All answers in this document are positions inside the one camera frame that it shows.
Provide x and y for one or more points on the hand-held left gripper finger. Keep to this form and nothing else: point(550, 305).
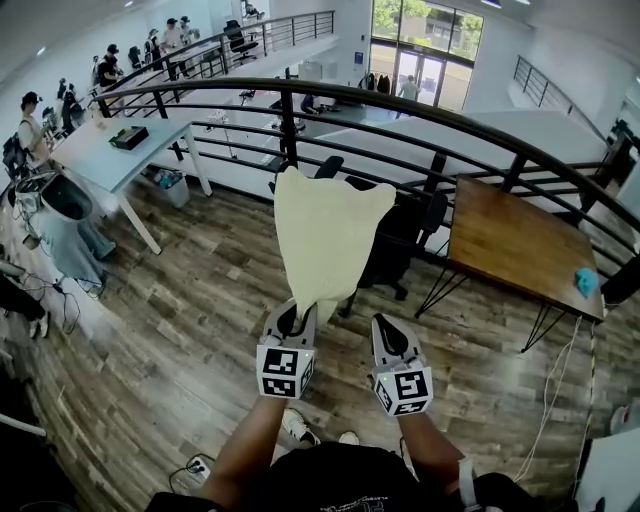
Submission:
point(311, 325)
point(278, 316)

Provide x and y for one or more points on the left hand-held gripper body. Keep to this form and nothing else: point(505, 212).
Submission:
point(285, 372)

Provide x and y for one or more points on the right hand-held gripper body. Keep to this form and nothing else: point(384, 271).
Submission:
point(405, 387)

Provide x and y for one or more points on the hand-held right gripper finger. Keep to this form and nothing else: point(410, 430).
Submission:
point(378, 340)
point(411, 345)

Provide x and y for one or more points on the cream yellow clothing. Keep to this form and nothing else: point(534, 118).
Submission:
point(325, 230)

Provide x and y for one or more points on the black office chair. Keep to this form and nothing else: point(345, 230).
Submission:
point(400, 235)

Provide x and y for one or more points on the person's right forearm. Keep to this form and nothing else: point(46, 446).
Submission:
point(427, 440)

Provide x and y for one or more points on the person's left forearm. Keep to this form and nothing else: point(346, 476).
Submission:
point(250, 445)

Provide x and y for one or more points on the grey shell chair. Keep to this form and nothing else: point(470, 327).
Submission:
point(67, 197)

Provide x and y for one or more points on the black swivel chair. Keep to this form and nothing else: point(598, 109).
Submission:
point(239, 42)

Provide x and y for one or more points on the person's white shoe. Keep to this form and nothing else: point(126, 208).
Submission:
point(349, 438)
point(299, 427)

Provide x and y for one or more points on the person's black shirt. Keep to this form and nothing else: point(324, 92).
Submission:
point(350, 480)

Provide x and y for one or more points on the white power strip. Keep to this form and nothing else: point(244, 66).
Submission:
point(200, 469)

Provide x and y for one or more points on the brown wooden table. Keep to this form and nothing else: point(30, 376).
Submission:
point(515, 240)

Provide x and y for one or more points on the clear plastic bin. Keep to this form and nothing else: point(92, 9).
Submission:
point(174, 190)

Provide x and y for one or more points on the blue crumpled cloth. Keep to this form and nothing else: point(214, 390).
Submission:
point(586, 282)

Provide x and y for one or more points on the light denim jeans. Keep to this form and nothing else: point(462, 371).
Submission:
point(75, 250)

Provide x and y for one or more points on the black curved metal railing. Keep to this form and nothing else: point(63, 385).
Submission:
point(450, 120)

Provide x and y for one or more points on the black open box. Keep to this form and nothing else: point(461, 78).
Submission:
point(129, 138)

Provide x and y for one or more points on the white long table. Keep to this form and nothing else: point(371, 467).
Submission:
point(110, 155)

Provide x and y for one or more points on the black mezzanine railing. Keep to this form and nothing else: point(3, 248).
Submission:
point(280, 27)

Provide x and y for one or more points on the glass entrance door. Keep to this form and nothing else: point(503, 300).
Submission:
point(425, 55)

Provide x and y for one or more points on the black stair railing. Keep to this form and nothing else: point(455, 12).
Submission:
point(545, 85)

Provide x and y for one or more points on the blue wall sign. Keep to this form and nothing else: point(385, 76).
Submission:
point(358, 58)

